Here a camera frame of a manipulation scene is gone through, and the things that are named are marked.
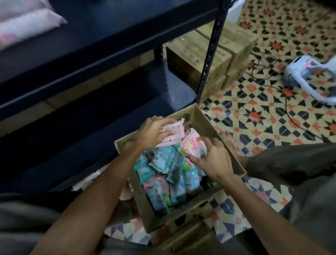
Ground pink white soft package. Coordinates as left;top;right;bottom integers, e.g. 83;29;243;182
0;0;68;51

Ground pink cartoon print packet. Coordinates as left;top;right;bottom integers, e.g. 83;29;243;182
181;128;208;160

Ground white plastic container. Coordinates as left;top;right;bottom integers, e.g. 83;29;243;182
225;0;246;25

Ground person's grey trousers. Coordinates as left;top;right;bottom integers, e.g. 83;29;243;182
0;143;336;255

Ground person's right foot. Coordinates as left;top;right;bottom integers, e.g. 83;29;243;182
219;131;248;169

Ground flat cardboard box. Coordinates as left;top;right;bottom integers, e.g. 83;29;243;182
149;217;223;255

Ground person's right hand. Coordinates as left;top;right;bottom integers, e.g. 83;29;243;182
185;137;235;182

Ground white headset device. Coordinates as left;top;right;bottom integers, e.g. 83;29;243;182
283;54;336;106

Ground open cardboard box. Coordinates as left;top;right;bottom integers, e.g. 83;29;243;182
114;103;247;234

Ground large closed cardboard box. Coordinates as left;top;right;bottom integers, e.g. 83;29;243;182
165;30;233;85

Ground person's left forearm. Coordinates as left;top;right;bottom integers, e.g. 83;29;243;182
30;143;147;255

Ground pile of teal packets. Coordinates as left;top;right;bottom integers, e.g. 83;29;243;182
133;144;210;214

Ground person's left hand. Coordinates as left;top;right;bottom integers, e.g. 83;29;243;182
133;116;178;153

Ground black cable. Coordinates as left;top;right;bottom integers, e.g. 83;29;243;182
248;54;332;143

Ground person's right forearm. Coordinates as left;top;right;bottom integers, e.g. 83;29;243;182
219;172;331;255

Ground dark metal shelf rack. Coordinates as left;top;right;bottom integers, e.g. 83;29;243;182
0;0;238;193

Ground pink labelled packet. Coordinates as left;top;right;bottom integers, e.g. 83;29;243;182
155;118;187;148

